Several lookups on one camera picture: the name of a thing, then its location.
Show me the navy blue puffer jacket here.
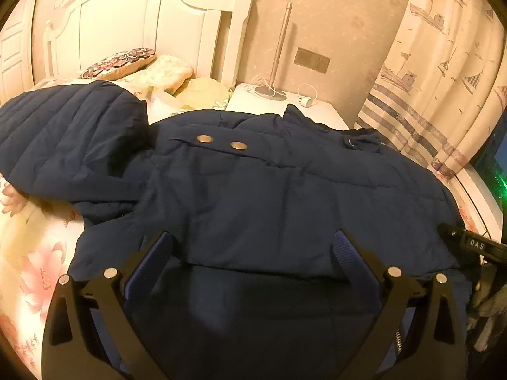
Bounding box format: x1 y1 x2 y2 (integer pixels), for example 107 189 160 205
1 81 477 379

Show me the white window ledge cabinet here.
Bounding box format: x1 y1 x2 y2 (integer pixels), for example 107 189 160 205
455 165 503 243

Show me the sailboat print curtain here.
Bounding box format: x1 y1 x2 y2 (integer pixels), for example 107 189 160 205
354 0 506 179

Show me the slim metal desk lamp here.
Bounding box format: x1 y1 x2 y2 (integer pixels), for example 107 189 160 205
254 2 293 101

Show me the white nightstand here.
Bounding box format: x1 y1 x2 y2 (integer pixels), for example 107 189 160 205
226 83 349 130

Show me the embroidered round cushion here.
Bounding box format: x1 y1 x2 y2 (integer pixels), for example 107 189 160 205
79 47 157 81

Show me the pale yellow pillow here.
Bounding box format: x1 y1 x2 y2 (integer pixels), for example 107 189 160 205
125 55 193 94

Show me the white wardrobe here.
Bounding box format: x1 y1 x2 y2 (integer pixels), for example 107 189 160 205
0 0 36 104

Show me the white wooden headboard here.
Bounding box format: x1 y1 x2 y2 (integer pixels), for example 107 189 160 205
43 0 253 87

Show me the white charger with cable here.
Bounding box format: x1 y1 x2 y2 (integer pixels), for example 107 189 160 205
297 82 318 108

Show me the wall socket panel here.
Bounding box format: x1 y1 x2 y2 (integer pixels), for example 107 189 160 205
294 47 330 74

